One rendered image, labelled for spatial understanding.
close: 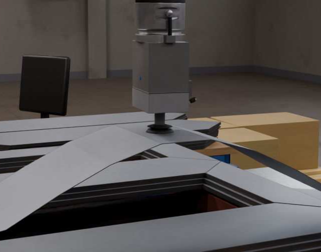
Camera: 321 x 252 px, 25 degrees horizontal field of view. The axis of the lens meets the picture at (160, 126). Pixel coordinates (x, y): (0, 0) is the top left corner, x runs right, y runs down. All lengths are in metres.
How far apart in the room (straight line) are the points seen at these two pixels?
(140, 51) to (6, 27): 10.62
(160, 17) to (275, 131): 3.60
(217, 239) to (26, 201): 0.31
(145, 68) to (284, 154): 3.65
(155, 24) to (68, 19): 10.84
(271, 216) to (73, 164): 0.39
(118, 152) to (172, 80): 0.13
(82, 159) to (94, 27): 10.89
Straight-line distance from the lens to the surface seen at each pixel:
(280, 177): 1.98
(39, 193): 1.02
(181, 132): 1.11
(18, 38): 11.73
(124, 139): 1.09
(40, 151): 1.84
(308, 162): 4.80
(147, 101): 1.06
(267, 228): 1.21
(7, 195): 1.08
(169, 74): 1.07
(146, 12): 1.07
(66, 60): 4.20
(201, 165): 1.65
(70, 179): 1.01
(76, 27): 11.94
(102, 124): 2.20
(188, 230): 1.19
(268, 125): 4.59
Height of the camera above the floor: 1.21
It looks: 10 degrees down
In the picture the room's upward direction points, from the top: straight up
